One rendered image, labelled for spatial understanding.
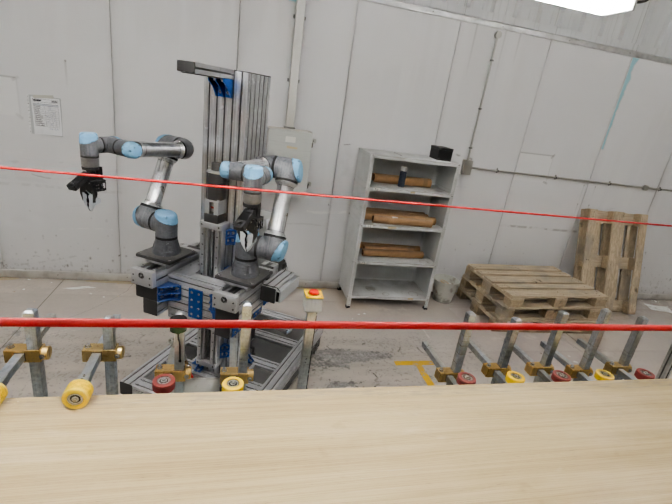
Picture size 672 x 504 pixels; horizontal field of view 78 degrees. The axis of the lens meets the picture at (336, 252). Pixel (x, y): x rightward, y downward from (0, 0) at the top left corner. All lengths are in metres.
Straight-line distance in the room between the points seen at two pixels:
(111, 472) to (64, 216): 3.35
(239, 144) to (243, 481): 1.56
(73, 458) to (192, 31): 3.37
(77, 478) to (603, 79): 5.39
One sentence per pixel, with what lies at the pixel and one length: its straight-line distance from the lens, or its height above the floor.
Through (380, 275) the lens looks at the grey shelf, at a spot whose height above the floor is 0.19.
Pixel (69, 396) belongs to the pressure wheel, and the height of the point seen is 0.95.
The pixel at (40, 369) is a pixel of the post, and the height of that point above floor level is 0.89.
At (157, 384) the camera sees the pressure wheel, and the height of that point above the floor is 0.91.
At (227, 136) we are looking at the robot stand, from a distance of 2.32.
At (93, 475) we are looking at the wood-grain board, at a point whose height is 0.90.
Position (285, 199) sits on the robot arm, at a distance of 2.15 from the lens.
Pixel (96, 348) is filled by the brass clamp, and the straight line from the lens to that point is 1.84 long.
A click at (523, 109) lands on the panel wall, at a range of 4.99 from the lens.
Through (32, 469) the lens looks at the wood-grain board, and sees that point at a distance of 1.55.
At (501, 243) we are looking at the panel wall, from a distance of 5.27.
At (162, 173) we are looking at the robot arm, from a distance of 2.53.
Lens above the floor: 1.97
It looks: 20 degrees down
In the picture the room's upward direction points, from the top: 8 degrees clockwise
